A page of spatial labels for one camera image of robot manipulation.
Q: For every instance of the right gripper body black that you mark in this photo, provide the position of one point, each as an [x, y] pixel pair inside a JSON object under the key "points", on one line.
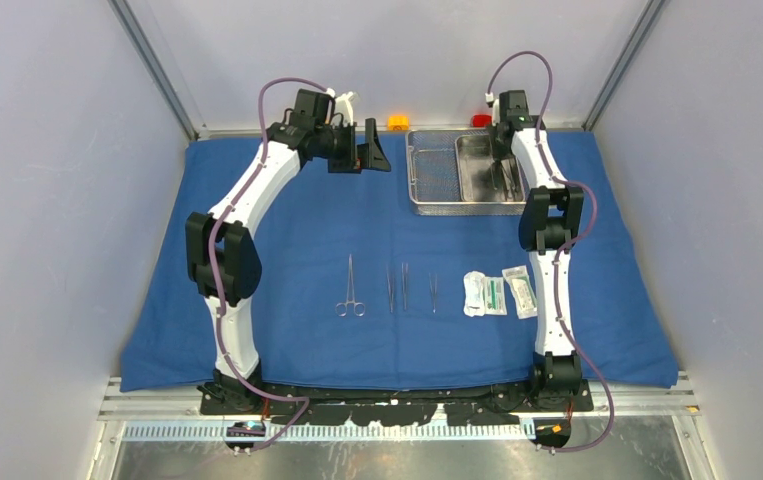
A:
{"points": [[500, 150]]}

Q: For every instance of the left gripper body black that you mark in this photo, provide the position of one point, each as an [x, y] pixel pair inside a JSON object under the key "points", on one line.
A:
{"points": [[343, 156]]}

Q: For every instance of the wire mesh steel tray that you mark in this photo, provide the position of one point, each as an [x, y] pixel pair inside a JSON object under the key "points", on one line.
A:
{"points": [[433, 179]]}

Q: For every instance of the blunt steel tweezers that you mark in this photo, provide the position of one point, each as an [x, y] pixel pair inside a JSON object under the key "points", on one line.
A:
{"points": [[404, 285]]}

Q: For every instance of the blue surgical wrap cloth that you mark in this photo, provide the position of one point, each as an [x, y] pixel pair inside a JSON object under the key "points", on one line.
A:
{"points": [[304, 242]]}

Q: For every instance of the steel forceps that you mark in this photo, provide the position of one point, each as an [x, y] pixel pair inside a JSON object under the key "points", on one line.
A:
{"points": [[391, 289]]}

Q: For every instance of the pointed steel tweezers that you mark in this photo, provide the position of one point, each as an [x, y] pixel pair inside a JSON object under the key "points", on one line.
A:
{"points": [[433, 291]]}

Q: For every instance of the steel hemostat ring handles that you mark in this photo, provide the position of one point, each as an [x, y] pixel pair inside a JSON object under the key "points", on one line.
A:
{"points": [[350, 304]]}

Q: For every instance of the white gauze roll packet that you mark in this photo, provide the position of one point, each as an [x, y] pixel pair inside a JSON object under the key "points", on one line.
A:
{"points": [[474, 303]]}

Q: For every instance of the green white sterile packet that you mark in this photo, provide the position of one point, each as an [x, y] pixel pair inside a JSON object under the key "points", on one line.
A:
{"points": [[494, 296]]}

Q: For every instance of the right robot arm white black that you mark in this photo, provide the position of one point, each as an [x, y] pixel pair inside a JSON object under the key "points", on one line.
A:
{"points": [[548, 226]]}

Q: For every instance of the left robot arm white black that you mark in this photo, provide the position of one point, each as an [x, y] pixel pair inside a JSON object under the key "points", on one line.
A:
{"points": [[221, 256]]}

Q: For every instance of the red toy block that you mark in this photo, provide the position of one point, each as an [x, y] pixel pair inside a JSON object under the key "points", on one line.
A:
{"points": [[480, 120]]}

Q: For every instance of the small orange toy block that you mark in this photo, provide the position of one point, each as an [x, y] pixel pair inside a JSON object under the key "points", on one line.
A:
{"points": [[398, 123]]}

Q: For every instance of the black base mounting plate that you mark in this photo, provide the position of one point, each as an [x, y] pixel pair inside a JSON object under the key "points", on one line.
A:
{"points": [[496, 404]]}

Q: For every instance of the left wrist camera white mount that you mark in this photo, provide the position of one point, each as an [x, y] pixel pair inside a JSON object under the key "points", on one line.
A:
{"points": [[343, 107]]}

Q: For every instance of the aluminium frame rail right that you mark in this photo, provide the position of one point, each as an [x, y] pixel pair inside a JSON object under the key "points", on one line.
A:
{"points": [[639, 34]]}

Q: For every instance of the aluminium frame post left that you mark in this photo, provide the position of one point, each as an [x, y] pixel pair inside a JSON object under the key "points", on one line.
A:
{"points": [[151, 62]]}

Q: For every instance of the aluminium front rail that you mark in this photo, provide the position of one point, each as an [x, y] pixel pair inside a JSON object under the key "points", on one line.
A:
{"points": [[174, 414]]}

